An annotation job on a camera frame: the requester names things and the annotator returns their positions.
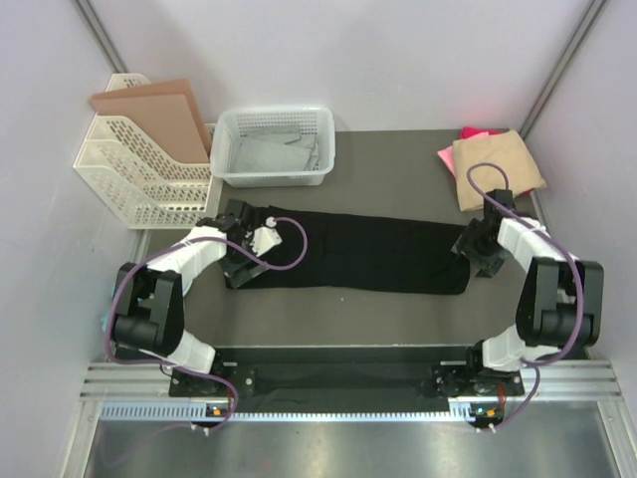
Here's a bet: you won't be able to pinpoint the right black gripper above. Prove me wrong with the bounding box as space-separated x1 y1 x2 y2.
452 218 510 278

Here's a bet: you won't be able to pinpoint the black daisy print t-shirt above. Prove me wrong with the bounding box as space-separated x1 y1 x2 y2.
238 205 471 295

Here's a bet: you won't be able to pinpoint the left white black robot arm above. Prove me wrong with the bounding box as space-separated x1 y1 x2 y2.
105 200 283 395

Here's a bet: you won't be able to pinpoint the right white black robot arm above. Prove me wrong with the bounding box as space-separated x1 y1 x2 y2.
436 189 604 396

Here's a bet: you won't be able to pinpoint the pink folded t-shirt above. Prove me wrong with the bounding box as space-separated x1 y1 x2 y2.
437 145 456 177

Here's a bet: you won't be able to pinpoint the beige folded t-shirt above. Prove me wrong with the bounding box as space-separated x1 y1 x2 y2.
452 130 546 212

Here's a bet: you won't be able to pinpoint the red folded t-shirt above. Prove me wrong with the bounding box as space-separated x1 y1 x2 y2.
459 126 506 139

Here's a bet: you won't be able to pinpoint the cream perforated file organizer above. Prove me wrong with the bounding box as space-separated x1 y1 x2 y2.
74 74 220 230

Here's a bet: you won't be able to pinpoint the white perforated plastic basket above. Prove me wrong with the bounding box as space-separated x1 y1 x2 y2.
210 106 335 188

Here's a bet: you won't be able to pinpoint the grey folded cloth in basket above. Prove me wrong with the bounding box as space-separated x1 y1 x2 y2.
230 125 319 173

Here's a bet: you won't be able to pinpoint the teal cat ear headphones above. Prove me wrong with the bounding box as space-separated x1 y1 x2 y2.
100 283 195 345

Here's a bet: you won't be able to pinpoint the brown cardboard folder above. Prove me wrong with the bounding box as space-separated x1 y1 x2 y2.
90 79 212 164

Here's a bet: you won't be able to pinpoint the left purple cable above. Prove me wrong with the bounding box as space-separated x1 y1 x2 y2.
104 216 310 430

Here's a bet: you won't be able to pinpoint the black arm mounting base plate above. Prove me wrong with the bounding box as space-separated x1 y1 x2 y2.
168 348 524 414

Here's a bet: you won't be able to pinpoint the slotted grey cable duct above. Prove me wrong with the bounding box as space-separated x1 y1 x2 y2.
99 401 509 424

